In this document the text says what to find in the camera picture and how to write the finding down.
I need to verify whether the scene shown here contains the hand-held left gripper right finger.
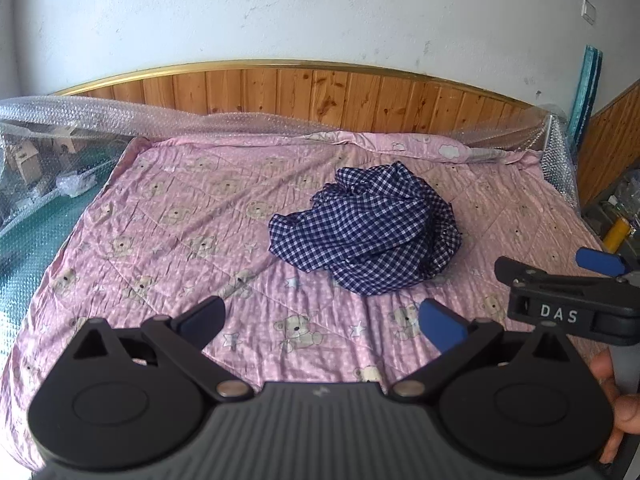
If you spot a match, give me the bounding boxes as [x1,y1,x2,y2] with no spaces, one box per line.
[389,299,576,402]

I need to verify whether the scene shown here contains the clear plastic bags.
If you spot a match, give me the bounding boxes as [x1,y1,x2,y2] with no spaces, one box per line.
[585,170,640,231]

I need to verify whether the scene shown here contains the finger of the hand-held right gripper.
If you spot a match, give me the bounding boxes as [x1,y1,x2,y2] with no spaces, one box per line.
[495,256,576,288]
[575,246,633,281]

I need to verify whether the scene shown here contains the cardboard box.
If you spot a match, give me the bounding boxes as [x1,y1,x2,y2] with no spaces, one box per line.
[42,127,88,157]
[2,137,43,186]

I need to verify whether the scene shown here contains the pink bear print quilt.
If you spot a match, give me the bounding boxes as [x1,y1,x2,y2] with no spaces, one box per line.
[0,129,618,466]

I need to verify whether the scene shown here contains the blue checked shirt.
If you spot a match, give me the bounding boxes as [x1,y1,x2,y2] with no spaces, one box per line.
[268,161,462,296]

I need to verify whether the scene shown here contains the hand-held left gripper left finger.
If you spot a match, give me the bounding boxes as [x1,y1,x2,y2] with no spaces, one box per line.
[70,296,253,402]

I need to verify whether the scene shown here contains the yellow cylinder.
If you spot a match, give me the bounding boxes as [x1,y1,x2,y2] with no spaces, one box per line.
[602,217,631,251]

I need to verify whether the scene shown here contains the person's right hand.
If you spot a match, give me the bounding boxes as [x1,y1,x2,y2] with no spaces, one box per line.
[590,347,640,463]

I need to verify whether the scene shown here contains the white plastic bag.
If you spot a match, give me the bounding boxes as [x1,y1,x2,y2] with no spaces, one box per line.
[56,171,95,197]

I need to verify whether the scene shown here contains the wooden headboard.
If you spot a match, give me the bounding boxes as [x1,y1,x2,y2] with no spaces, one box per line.
[50,60,538,133]

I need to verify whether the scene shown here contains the teal board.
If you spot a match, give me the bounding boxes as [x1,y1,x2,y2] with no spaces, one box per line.
[567,44,604,148]

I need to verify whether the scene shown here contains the clear bubble wrap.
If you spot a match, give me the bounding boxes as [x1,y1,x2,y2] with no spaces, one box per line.
[0,94,583,241]

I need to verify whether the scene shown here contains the teal green mattress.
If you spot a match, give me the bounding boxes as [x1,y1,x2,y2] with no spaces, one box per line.
[0,147,133,376]

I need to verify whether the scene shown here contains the wooden wall panel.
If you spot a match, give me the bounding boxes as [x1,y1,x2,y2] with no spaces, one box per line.
[577,80,640,206]

